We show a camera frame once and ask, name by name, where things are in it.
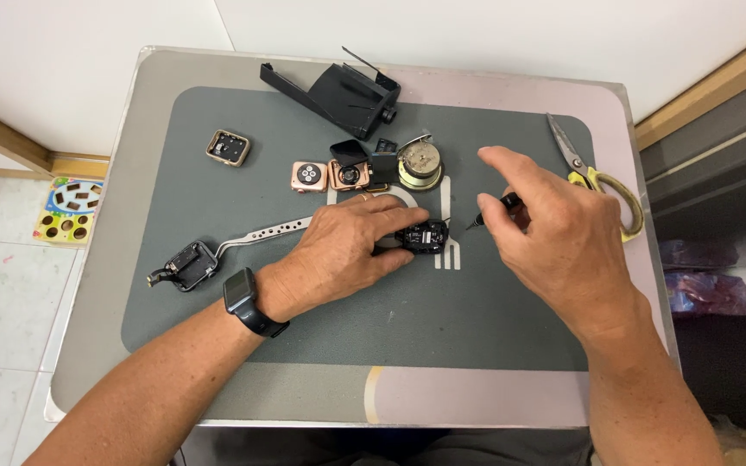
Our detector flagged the person's left hand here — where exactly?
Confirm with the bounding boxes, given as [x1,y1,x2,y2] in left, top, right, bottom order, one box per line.
[256,192,431,322]

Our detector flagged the black watch battery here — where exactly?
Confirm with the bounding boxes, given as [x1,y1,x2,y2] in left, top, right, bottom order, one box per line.
[370,152,400,186]

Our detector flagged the round metal clock mechanism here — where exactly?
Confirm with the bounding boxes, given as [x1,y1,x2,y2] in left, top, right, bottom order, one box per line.
[397,134,446,192]

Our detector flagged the colourful toy puzzle board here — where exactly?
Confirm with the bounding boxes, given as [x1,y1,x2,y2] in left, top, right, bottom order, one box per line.
[32,176,104,247]

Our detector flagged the yellow handled scissors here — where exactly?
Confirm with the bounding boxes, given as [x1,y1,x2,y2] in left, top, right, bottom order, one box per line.
[546,113,645,244]

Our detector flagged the gold empty watch frame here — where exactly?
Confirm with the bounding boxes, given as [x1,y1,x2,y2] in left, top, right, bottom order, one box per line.
[205,129,251,168]

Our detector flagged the black watch module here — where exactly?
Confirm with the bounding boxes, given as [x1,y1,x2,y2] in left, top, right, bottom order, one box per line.
[395,219,449,255]

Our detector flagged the person's right hand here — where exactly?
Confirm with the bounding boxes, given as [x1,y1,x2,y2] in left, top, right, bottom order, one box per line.
[476,145,647,339]

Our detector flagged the black plastic holder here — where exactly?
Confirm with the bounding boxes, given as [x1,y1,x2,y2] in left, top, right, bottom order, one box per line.
[259,45,403,142]

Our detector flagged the black smartwatch on wrist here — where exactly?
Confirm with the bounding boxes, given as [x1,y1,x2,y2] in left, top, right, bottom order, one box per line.
[223,267,290,339]

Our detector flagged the purple plastic bags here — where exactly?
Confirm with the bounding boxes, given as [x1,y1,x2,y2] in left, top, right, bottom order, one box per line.
[661,239,746,317]

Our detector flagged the person's grey trousers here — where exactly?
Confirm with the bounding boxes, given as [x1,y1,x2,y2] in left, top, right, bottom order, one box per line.
[179,427,595,466]

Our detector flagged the black watch screen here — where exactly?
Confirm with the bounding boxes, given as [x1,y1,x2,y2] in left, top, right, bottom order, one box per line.
[329,139,369,168]

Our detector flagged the dark grey work mat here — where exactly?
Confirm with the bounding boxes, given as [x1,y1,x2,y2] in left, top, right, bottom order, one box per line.
[120,86,598,373]

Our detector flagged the gold watch case round part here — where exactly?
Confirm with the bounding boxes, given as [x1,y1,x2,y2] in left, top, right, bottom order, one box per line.
[328,160,373,192]

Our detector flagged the black precision screwdriver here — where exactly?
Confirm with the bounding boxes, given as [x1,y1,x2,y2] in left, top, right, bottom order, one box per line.
[467,192,523,231]

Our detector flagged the silver perforated tweezers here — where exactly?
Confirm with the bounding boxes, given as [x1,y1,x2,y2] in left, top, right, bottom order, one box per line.
[215,216,314,258]

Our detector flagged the rose gold watch back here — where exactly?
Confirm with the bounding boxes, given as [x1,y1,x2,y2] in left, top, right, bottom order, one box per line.
[291,161,329,194]

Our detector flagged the black watch case with cable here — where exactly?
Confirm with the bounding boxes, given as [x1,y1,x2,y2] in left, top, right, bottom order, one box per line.
[147,241,220,293]

